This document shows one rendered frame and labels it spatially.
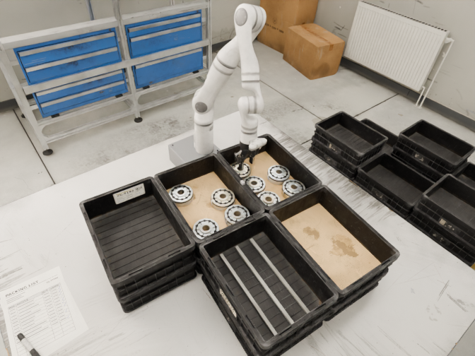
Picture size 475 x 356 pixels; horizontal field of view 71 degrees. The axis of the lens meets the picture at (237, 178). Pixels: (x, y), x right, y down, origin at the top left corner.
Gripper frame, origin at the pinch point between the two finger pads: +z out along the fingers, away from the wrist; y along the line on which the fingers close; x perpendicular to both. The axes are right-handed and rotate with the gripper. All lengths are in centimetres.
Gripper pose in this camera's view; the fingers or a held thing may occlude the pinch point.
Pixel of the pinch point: (246, 163)
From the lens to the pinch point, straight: 155.1
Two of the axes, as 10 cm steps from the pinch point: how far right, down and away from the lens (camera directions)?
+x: 6.4, 5.6, -5.3
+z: -0.4, 7.1, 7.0
